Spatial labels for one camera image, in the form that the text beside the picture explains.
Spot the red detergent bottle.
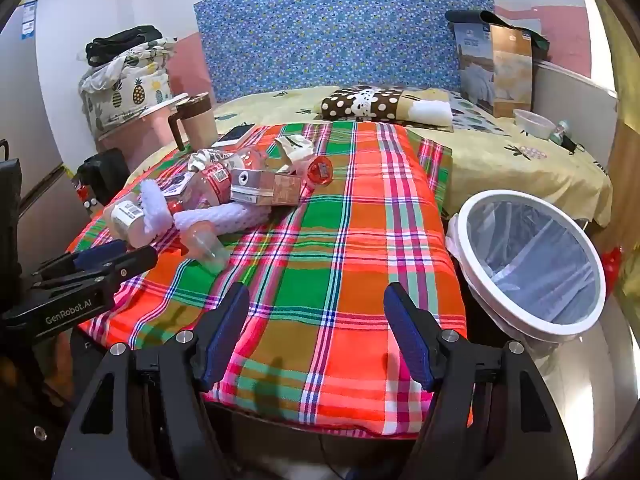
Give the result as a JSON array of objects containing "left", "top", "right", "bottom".
[{"left": 600, "top": 245, "right": 623, "bottom": 281}]

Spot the brown drink carton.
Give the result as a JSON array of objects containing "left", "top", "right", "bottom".
[{"left": 229, "top": 167, "right": 303, "bottom": 207}]

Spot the white round trash bin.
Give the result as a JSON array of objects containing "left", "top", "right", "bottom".
[{"left": 450, "top": 189, "right": 607, "bottom": 346}]

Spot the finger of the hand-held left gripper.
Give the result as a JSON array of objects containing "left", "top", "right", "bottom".
[
  {"left": 32, "top": 240, "right": 128, "bottom": 282},
  {"left": 30, "top": 246, "right": 159, "bottom": 293}
]

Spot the black cloth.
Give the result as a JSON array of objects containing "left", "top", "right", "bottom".
[{"left": 85, "top": 25, "right": 163, "bottom": 66}]

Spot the brown tumbler with handle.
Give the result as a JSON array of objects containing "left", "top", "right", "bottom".
[{"left": 167, "top": 92, "right": 218, "bottom": 153}]

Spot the pineapple print bedding bundle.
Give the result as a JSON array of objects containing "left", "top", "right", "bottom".
[{"left": 80, "top": 40, "right": 173, "bottom": 133}]

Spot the clear bottle red label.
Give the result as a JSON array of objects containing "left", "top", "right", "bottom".
[{"left": 220, "top": 146, "right": 281, "bottom": 173}]

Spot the brown polka dot pillow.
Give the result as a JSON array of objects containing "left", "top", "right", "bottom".
[{"left": 314, "top": 86, "right": 456, "bottom": 128}]

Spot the white plastic bowl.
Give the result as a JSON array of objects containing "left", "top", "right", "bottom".
[{"left": 512, "top": 108, "right": 557, "bottom": 139}]

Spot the wooden board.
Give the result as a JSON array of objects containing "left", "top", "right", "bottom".
[{"left": 597, "top": 90, "right": 640, "bottom": 196}]

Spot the black backpack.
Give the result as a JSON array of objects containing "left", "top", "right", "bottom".
[{"left": 75, "top": 147, "right": 133, "bottom": 208}]

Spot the white cabinet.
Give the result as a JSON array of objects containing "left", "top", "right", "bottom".
[{"left": 530, "top": 57, "right": 618, "bottom": 126}]

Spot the clear plastic bin liner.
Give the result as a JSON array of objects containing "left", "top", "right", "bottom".
[{"left": 446, "top": 200, "right": 599, "bottom": 325}]

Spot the white paper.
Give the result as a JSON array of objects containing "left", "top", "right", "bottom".
[{"left": 274, "top": 135, "right": 316, "bottom": 166}]

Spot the yellow fruit print bedsheet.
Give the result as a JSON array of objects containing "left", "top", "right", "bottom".
[{"left": 122, "top": 85, "right": 613, "bottom": 228}]

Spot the clear plastic cup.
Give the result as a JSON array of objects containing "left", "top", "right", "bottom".
[{"left": 180, "top": 222, "right": 232, "bottom": 275}]

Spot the fruit print pillow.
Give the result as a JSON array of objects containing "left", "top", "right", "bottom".
[{"left": 447, "top": 92, "right": 511, "bottom": 136}]

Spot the small cup red lid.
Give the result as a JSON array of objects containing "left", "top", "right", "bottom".
[{"left": 305, "top": 154, "right": 335, "bottom": 186}]

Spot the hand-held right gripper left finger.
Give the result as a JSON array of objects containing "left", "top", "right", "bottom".
[{"left": 52, "top": 282, "right": 251, "bottom": 480}]

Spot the blue floral headboard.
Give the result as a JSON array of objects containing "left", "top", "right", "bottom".
[{"left": 194, "top": 0, "right": 496, "bottom": 103}]

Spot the grey refrigerator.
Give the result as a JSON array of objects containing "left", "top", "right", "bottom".
[{"left": 0, "top": 0, "right": 98, "bottom": 266}]

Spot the pink storage box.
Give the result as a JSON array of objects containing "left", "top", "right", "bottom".
[{"left": 97, "top": 92, "right": 191, "bottom": 161}]

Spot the white knitted sock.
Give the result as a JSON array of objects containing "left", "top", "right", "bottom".
[
  {"left": 172, "top": 201, "right": 271, "bottom": 236},
  {"left": 137, "top": 180, "right": 173, "bottom": 233}
]

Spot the clear bottle pink label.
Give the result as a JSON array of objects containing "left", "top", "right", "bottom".
[{"left": 162, "top": 165, "right": 236, "bottom": 216}]

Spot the red green plaid blanket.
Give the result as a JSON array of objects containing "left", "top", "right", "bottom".
[{"left": 65, "top": 120, "right": 473, "bottom": 433}]

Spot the clear bottle white label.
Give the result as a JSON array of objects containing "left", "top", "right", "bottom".
[{"left": 102, "top": 197, "right": 151, "bottom": 248}]

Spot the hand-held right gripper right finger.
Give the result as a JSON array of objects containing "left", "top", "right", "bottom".
[{"left": 384, "top": 282, "right": 576, "bottom": 480}]

